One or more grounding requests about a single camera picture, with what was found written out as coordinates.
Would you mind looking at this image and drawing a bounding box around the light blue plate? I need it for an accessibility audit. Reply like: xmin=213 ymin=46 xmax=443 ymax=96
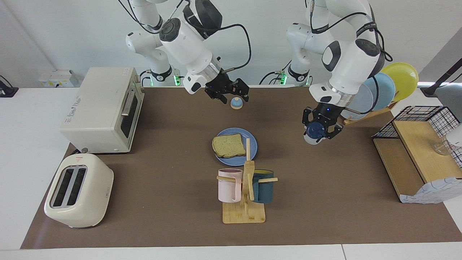
xmin=365 ymin=72 xmax=396 ymax=111

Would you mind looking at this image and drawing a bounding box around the wooden mug rack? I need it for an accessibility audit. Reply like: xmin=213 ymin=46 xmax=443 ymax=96
xmin=217 ymin=138 xmax=279 ymax=224

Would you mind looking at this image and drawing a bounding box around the toasted bread slice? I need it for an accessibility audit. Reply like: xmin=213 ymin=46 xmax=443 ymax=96
xmin=212 ymin=134 xmax=247 ymax=159

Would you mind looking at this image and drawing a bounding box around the pink mug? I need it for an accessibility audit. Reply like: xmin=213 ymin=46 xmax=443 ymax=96
xmin=218 ymin=168 xmax=243 ymax=203

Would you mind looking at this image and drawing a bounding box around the translucent seasoning bottle blue cap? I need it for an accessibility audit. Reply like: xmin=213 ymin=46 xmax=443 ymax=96
xmin=304 ymin=121 xmax=331 ymax=146

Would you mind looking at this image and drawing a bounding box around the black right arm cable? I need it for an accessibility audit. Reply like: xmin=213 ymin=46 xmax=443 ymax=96
xmin=115 ymin=0 xmax=252 ymax=73

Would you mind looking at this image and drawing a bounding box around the black left base cable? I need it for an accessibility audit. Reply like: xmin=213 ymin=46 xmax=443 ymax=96
xmin=259 ymin=54 xmax=293 ymax=86

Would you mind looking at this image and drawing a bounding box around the brown table mat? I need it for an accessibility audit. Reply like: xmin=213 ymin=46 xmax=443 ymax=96
xmin=21 ymin=87 xmax=462 ymax=250

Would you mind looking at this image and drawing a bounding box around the wooden shelf with wire basket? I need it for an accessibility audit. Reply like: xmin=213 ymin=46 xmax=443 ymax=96
xmin=372 ymin=105 xmax=462 ymax=203

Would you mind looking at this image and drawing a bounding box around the white blue patterned cloth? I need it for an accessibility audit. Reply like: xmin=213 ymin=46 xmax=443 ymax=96
xmin=400 ymin=177 xmax=462 ymax=204

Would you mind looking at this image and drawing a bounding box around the white toaster oven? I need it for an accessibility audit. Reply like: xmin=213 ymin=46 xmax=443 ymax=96
xmin=60 ymin=67 xmax=145 ymax=154

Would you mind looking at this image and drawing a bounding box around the clear glass cup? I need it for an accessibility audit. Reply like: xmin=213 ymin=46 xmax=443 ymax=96
xmin=432 ymin=140 xmax=456 ymax=156

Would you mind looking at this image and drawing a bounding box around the black right base cable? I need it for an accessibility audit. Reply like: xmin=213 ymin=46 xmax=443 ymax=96
xmin=139 ymin=69 xmax=154 ymax=87

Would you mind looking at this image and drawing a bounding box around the cream two-slot toaster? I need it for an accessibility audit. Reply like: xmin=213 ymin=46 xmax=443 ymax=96
xmin=44 ymin=153 xmax=114 ymax=229

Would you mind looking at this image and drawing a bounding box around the grey rounded object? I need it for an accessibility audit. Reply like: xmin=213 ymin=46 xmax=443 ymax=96
xmin=435 ymin=82 xmax=462 ymax=121

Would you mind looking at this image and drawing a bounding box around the small black clamp base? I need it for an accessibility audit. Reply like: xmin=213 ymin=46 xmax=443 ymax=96
xmin=0 ymin=75 xmax=18 ymax=98

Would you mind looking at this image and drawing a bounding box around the yellow plate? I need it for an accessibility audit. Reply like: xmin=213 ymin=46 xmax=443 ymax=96
xmin=381 ymin=62 xmax=419 ymax=102

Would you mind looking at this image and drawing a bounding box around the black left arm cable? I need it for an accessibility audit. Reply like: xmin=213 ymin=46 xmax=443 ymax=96
xmin=310 ymin=11 xmax=394 ymax=114

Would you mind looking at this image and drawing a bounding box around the black base cable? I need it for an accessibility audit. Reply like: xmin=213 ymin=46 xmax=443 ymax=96
xmin=259 ymin=54 xmax=293 ymax=86
xmin=139 ymin=69 xmax=154 ymax=87

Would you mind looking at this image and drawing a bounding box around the blue round plate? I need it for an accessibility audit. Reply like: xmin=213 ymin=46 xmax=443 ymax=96
xmin=213 ymin=127 xmax=258 ymax=162

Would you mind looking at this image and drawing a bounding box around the white wall socket box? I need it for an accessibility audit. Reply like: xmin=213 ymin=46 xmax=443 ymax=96
xmin=38 ymin=70 xmax=80 ymax=88

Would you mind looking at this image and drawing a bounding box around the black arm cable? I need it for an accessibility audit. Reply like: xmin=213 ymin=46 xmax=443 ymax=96
xmin=310 ymin=11 xmax=394 ymax=114
xmin=115 ymin=0 xmax=252 ymax=73

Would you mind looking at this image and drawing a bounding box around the dark teal mug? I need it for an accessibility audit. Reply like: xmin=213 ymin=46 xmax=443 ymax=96
xmin=252 ymin=169 xmax=275 ymax=203

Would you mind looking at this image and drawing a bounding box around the wooden plate rack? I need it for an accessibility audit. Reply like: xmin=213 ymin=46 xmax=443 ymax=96
xmin=343 ymin=101 xmax=399 ymax=125

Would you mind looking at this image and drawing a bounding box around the pale grey plate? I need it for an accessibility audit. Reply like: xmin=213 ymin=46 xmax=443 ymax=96
xmin=341 ymin=84 xmax=374 ymax=120

